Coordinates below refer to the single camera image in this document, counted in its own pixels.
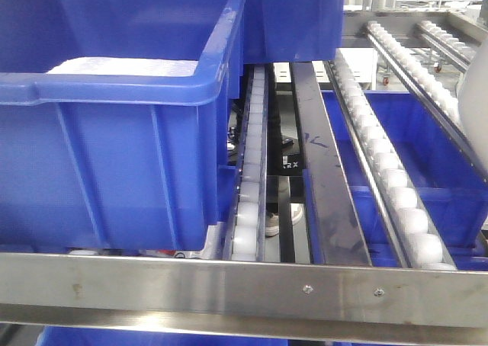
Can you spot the blue crate lower shelf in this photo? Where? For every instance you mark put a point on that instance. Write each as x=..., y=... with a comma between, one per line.
x=453, y=193

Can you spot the white sneaker shoe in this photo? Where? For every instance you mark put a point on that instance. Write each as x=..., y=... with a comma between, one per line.
x=295, y=214

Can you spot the white roller track left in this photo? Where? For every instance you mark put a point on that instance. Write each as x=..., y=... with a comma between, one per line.
x=245, y=230

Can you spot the white roller track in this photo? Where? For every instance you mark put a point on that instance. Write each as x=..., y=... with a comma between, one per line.
x=245, y=230
x=436, y=99
x=446, y=45
x=409, y=228

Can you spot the blue crate rear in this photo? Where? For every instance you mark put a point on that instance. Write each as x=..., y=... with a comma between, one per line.
x=291, y=30

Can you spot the blue crate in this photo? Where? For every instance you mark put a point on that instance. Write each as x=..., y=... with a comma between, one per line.
x=291, y=30
x=114, y=161

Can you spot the blue crate left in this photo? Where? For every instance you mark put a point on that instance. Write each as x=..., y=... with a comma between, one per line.
x=114, y=161

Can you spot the white foam sheet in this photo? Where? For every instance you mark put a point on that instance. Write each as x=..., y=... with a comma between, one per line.
x=99, y=65

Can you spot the white roller track middle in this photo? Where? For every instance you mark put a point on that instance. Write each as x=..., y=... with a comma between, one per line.
x=409, y=228

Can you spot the white roller track right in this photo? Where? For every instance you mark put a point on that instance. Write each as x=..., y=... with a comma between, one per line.
x=436, y=99

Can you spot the white roller track far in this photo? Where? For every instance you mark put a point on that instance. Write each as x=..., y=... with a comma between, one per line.
x=446, y=45

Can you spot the dark steel divider rail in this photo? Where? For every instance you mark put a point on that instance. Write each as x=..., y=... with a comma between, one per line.
x=334, y=231

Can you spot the steel shelf front rail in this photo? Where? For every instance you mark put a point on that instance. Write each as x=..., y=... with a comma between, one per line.
x=388, y=305

